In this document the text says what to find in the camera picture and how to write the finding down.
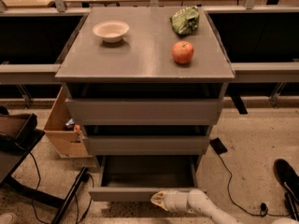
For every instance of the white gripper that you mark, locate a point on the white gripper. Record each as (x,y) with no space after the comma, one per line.
(171,201)

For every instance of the grey bottom drawer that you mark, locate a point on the grey bottom drawer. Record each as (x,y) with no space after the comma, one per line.
(137,178)

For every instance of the grey drawer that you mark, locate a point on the grey drawer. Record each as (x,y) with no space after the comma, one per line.
(145,111)
(146,145)
(137,178)

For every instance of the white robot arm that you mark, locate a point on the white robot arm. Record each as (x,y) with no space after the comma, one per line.
(192,202)

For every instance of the grey middle drawer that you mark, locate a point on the grey middle drawer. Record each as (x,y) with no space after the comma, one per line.
(146,145)

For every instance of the grey top drawer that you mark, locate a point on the grey top drawer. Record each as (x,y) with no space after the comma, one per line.
(145,111)

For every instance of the grey drawer cabinet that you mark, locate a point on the grey drawer cabinet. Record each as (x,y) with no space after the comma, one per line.
(128,94)

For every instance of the black power adapter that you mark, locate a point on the black power adapter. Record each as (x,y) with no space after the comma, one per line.
(218,146)

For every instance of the cardboard box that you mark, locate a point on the cardboard box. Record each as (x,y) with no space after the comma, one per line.
(67,142)

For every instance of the black shoe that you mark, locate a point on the black shoe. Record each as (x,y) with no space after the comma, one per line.
(287,177)

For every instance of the red apple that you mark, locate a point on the red apple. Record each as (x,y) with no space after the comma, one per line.
(182,52)

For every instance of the black tray on table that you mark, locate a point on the black tray on table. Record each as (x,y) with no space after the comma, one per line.
(15,130)

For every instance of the white paper bowl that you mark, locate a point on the white paper bowl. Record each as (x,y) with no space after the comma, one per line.
(111,31)

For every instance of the green chip bag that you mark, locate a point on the green chip bag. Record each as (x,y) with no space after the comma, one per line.
(185,21)

